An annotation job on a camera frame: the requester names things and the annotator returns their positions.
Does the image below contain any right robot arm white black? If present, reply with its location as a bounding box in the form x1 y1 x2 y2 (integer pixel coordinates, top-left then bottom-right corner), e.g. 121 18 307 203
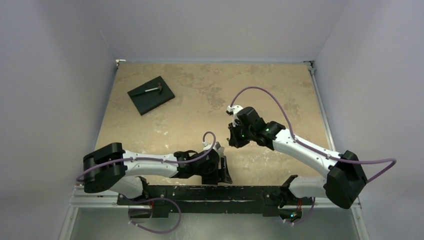
226 105 368 209

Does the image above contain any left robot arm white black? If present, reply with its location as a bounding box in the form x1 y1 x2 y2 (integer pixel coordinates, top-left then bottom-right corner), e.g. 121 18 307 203
76 142 233 205

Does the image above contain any black square tray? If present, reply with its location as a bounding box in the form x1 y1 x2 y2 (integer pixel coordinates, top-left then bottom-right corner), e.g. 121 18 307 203
127 76 175 116

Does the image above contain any small metal hammer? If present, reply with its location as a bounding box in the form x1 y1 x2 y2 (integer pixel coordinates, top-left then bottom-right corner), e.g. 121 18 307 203
130 82 163 97

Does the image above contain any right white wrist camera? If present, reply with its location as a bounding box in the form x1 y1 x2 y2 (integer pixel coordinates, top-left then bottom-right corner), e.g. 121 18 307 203
226 105 243 127

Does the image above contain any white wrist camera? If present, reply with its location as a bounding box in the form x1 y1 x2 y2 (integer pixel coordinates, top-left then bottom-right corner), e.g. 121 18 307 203
202 141 225 157
226 105 243 127

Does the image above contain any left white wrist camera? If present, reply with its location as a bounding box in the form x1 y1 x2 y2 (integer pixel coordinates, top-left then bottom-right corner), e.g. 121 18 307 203
202 141 225 157

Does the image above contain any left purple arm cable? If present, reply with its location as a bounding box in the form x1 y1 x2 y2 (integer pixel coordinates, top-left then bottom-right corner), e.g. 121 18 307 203
76 131 217 183

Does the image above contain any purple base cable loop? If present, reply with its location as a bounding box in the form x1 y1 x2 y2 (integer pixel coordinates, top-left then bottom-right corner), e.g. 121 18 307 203
127 197 182 234

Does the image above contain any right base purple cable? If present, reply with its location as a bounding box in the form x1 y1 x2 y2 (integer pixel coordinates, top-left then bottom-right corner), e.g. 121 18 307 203
281 197 315 227

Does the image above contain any aluminium frame rail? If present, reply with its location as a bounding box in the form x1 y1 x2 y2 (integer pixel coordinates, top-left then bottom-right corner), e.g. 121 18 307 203
58 184 118 240

